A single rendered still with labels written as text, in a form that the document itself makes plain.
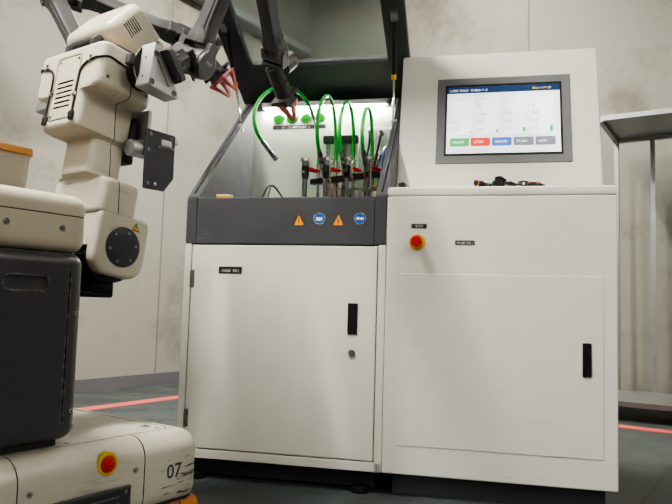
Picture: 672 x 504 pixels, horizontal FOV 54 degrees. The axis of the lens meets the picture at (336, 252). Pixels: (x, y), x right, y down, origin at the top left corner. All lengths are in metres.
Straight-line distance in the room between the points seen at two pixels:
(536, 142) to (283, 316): 1.07
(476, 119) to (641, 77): 2.73
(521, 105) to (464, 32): 3.19
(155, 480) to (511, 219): 1.27
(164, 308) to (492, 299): 3.19
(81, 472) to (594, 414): 1.42
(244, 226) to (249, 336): 0.37
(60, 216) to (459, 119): 1.51
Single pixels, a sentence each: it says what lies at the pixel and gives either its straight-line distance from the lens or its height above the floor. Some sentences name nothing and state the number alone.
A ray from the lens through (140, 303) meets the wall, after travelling 4.77.
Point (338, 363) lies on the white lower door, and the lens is 2.17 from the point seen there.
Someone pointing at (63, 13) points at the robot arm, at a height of 1.47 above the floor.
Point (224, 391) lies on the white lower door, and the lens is 2.29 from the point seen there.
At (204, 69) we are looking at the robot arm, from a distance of 1.86.
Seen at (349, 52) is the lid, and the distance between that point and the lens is 2.73.
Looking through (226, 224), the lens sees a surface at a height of 0.86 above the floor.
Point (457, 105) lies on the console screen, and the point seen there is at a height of 1.34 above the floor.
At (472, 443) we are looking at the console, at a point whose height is 0.18.
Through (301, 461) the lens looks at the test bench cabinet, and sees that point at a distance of 2.24.
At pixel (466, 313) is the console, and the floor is 0.58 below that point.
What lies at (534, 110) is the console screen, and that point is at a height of 1.31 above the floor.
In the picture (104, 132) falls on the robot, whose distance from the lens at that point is 1.82.
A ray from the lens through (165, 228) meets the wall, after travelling 4.91.
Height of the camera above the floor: 0.59
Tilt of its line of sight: 5 degrees up
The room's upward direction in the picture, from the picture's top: 2 degrees clockwise
